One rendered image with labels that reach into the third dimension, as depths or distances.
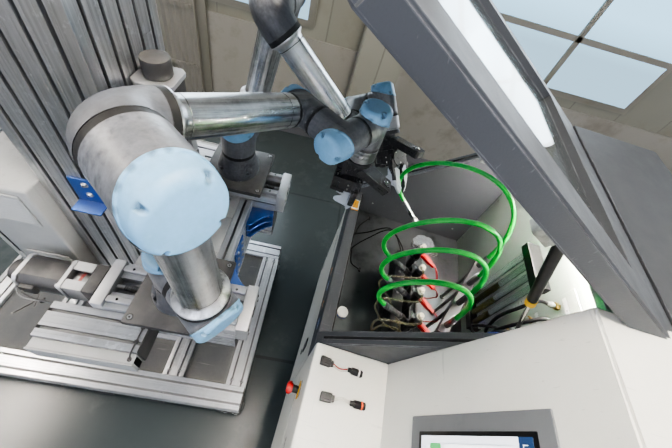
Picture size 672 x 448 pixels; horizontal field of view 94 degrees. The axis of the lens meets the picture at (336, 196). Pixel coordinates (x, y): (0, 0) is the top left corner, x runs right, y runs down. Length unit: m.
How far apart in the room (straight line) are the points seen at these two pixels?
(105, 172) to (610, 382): 0.69
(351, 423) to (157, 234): 0.76
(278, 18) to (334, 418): 1.01
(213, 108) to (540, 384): 0.70
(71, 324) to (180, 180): 0.82
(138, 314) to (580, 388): 0.93
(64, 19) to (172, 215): 0.39
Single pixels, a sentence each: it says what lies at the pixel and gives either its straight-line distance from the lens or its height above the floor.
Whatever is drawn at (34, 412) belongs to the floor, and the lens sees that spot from 2.17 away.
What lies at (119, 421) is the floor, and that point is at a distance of 2.04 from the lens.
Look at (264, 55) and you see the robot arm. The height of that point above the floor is 1.45.
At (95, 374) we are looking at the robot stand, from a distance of 1.87.
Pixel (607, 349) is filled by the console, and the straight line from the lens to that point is 0.64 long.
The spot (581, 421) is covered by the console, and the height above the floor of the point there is 1.49.
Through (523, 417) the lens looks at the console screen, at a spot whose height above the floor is 1.40.
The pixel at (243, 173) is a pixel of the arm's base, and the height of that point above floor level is 1.08.
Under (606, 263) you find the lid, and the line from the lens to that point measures 0.53.
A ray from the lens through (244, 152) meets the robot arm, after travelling 1.13.
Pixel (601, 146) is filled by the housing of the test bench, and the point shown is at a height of 1.50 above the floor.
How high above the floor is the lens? 1.94
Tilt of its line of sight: 48 degrees down
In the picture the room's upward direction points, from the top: 19 degrees clockwise
